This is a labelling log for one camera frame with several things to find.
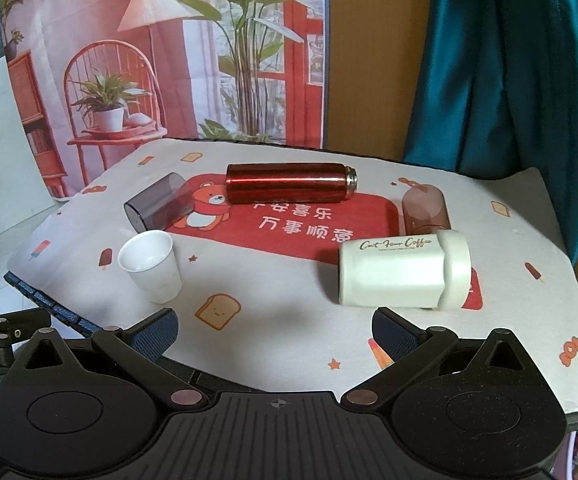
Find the pink room print backdrop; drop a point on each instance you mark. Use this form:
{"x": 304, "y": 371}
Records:
{"x": 179, "y": 70}

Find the white paper cup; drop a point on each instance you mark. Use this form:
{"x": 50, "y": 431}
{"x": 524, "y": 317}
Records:
{"x": 154, "y": 272}

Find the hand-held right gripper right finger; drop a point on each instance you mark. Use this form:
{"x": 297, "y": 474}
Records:
{"x": 395, "y": 334}

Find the teal curtain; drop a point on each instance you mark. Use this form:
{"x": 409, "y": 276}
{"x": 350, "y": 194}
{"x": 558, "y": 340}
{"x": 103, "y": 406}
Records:
{"x": 509, "y": 70}

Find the brown wooden panel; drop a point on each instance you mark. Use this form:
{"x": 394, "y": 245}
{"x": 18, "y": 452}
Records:
{"x": 376, "y": 50}

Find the white bear print cloth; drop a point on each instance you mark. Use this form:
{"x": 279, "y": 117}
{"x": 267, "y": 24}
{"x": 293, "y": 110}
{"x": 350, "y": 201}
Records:
{"x": 279, "y": 305}

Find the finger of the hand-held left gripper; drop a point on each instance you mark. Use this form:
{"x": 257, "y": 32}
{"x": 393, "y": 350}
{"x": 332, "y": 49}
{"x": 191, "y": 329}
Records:
{"x": 19, "y": 321}

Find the red metallic bottle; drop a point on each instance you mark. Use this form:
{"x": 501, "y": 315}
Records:
{"x": 284, "y": 183}

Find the white lidded coffee cup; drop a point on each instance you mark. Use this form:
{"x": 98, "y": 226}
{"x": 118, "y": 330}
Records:
{"x": 394, "y": 275}

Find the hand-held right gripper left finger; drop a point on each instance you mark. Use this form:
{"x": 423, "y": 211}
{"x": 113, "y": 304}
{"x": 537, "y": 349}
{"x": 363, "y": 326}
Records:
{"x": 155, "y": 334}

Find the grey transparent cup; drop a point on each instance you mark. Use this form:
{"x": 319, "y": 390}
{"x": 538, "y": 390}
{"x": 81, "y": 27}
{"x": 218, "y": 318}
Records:
{"x": 156, "y": 202}

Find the brown transparent cup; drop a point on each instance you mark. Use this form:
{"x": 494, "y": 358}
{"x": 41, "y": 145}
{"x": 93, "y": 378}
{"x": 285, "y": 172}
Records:
{"x": 425, "y": 209}

